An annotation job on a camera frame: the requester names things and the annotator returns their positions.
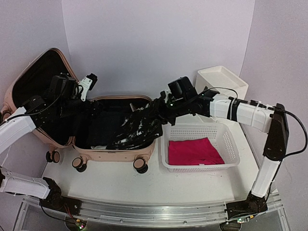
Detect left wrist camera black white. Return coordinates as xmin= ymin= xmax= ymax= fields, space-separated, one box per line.
xmin=47 ymin=73 xmax=98 ymax=102

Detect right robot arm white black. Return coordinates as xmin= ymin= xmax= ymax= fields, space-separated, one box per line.
xmin=161 ymin=95 xmax=289 ymax=218

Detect white three-drawer storage cabinet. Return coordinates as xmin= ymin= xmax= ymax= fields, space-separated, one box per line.
xmin=194 ymin=65 xmax=249 ymax=123

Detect magenta t-shirt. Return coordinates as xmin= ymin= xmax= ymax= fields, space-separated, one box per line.
xmin=168 ymin=138 xmax=225 ymax=166

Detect dark denim jeans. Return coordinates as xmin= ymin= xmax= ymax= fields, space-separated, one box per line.
xmin=86 ymin=111 xmax=127 ymax=147

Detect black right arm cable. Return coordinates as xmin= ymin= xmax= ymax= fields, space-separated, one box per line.
xmin=202 ymin=87 xmax=308 ymax=157

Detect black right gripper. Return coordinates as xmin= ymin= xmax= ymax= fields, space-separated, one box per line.
xmin=146 ymin=97 xmax=190 ymax=126

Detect black white patterned garment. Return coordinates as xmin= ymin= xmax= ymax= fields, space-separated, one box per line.
xmin=106 ymin=98 xmax=164 ymax=150

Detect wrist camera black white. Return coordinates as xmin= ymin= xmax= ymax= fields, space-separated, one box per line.
xmin=161 ymin=77 xmax=197 ymax=103
xmin=47 ymin=73 xmax=98 ymax=102

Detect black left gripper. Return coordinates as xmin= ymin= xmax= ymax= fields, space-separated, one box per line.
xmin=55 ymin=96 xmax=103 ymax=120

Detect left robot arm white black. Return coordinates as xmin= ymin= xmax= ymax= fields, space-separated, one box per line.
xmin=2 ymin=133 xmax=104 ymax=201

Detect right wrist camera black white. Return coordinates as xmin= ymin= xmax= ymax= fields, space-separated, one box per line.
xmin=161 ymin=77 xmax=197 ymax=103

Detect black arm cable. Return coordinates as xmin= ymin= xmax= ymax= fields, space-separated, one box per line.
xmin=40 ymin=205 xmax=73 ymax=222
xmin=202 ymin=87 xmax=308 ymax=157

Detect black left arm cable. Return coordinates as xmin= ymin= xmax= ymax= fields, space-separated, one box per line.
xmin=40 ymin=205 xmax=73 ymax=222

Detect pink hard-shell suitcase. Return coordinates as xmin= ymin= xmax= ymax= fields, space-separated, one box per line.
xmin=0 ymin=48 xmax=155 ymax=173

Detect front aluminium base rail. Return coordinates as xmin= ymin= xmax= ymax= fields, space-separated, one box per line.
xmin=14 ymin=192 xmax=289 ymax=230

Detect white perforated plastic basket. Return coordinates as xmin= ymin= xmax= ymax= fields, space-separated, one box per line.
xmin=160 ymin=123 xmax=240 ymax=172

